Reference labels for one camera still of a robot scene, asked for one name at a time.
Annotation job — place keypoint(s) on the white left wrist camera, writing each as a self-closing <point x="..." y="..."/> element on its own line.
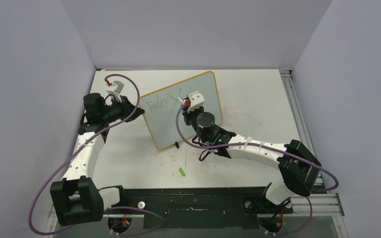
<point x="115" y="89"/>

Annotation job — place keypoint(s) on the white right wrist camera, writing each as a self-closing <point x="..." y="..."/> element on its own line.
<point x="194" y="100"/>

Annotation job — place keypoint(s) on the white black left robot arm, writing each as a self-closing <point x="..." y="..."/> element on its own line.
<point x="75" y="197"/>

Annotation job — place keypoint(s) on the aluminium frame rail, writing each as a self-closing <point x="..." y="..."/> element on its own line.
<point x="296" y="109"/>

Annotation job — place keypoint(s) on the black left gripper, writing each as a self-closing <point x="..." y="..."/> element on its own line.
<point x="126" y="107"/>

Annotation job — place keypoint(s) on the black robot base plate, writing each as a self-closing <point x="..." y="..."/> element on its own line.
<point x="201" y="208"/>

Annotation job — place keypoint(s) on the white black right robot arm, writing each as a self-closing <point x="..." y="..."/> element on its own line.
<point x="297" y="165"/>

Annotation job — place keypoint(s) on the green marker cap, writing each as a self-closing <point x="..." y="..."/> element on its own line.
<point x="182" y="172"/>

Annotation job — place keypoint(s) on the yellow framed whiteboard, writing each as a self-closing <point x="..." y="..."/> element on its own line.
<point x="162" y="105"/>

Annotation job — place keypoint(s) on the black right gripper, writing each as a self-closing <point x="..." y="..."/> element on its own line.
<point x="187" y="115"/>

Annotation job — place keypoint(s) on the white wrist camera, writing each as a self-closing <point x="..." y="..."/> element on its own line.
<point x="115" y="89"/>
<point x="194" y="100"/>

